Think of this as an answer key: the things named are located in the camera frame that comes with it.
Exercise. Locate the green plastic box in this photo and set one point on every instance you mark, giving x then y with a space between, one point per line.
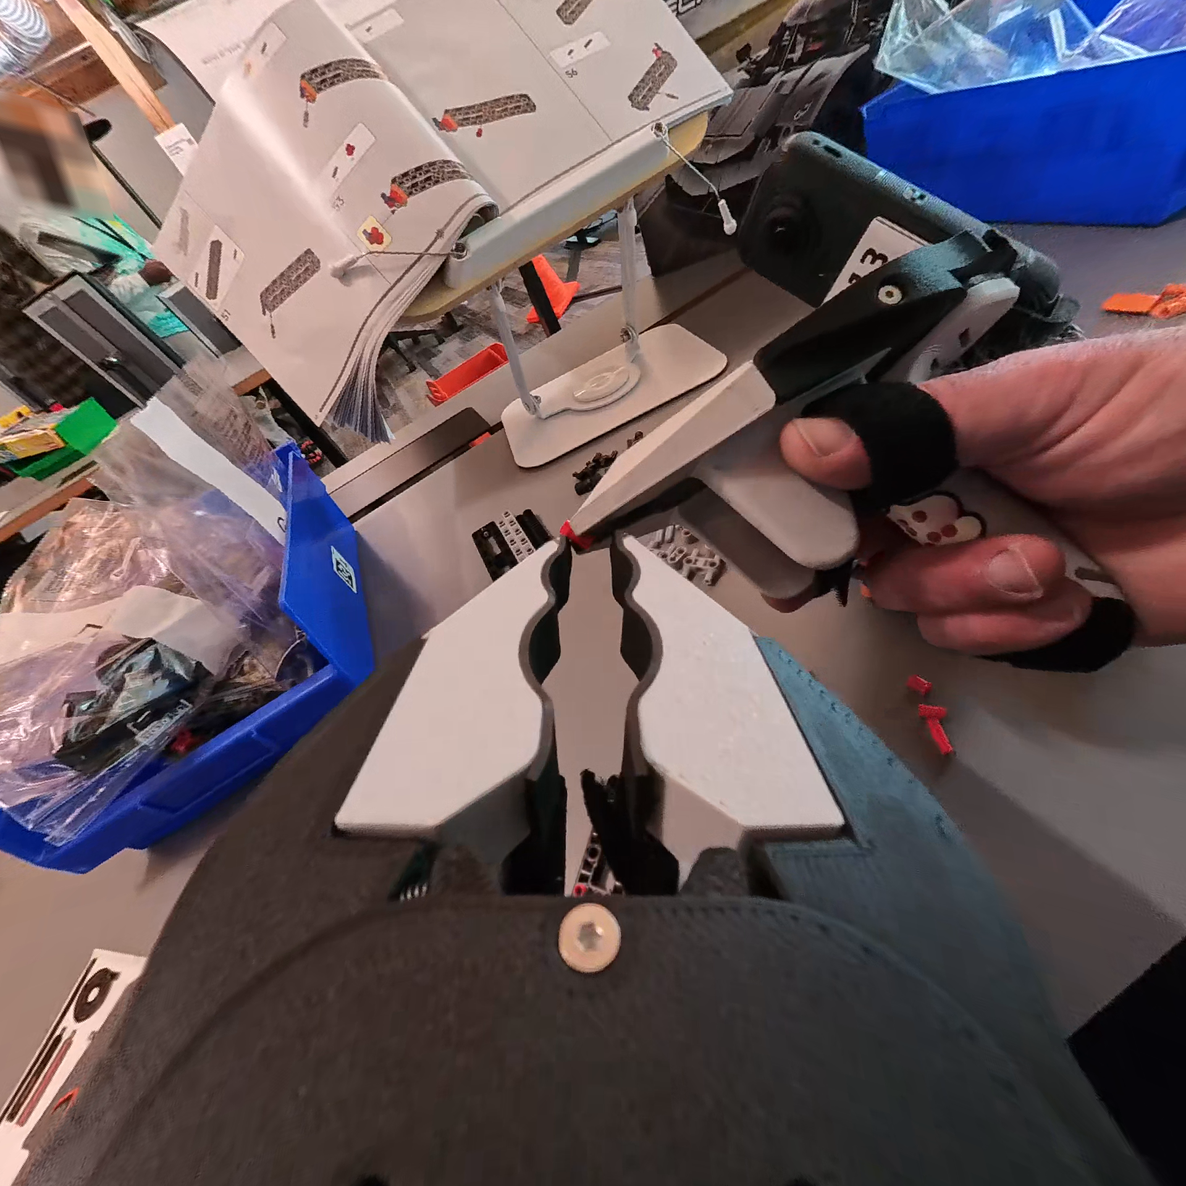
84 430

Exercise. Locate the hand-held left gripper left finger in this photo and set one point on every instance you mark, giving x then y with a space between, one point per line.
446 731

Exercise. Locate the blue storage bin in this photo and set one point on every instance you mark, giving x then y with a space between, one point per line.
1020 156
324 574

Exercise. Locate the orange traffic cone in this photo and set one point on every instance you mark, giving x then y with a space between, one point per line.
557 292

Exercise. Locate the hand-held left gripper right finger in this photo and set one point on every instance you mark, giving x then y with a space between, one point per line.
732 731

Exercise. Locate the grey metal cabinet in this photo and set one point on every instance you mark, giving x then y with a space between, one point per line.
112 343

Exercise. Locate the pile of black connector pieces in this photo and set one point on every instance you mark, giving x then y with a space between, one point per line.
602 463

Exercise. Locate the clear plastic parts bag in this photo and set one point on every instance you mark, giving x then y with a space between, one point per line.
139 601

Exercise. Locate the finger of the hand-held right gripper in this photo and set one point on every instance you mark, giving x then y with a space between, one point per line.
686 434
779 576

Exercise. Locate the light grey beam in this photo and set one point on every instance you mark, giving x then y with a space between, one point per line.
512 529

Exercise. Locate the sticker sheet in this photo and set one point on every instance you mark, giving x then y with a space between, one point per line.
74 1019

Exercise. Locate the white book stand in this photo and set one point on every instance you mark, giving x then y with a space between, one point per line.
602 388

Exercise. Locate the person's right hand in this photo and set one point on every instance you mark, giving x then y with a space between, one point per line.
1065 444

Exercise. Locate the instruction booklet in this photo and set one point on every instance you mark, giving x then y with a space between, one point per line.
417 138

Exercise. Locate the pile of red pins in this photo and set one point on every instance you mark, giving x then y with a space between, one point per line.
937 727

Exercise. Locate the black car picture box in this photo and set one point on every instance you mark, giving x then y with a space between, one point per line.
797 83

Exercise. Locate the pile of orange pieces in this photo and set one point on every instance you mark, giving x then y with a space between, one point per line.
1140 302

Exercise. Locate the red lego pin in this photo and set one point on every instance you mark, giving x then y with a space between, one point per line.
575 535

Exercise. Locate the pile of grey connector pieces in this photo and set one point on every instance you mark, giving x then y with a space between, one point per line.
686 556

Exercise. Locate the crumpled clear plastic bag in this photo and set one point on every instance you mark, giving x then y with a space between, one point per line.
1002 46

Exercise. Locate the orange plastic bracket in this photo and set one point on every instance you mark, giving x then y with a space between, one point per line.
464 375

